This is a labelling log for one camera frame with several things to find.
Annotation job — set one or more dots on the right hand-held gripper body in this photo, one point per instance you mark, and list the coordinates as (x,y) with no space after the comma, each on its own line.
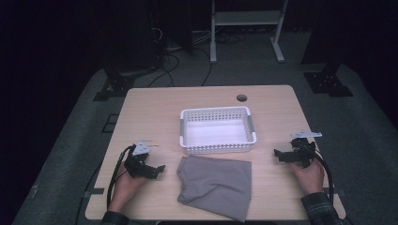
(302,150)

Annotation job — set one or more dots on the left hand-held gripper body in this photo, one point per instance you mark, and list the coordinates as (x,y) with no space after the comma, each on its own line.
(136,162)

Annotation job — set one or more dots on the grey shorts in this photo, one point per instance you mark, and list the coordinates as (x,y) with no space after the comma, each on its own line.
(216,184)

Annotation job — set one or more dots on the white plastic basket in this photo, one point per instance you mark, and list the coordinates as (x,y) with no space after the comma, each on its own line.
(217,131)

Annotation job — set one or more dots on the person's right hand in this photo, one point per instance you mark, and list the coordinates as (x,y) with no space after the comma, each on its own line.
(308,178)

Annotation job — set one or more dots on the person's left hand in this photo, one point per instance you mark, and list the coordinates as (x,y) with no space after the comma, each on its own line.
(125,190)

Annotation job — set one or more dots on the black stand base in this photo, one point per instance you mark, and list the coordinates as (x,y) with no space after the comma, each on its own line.
(328,82)
(122,84)

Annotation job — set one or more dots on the white metal stand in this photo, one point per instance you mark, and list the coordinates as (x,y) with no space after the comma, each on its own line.
(247,18)

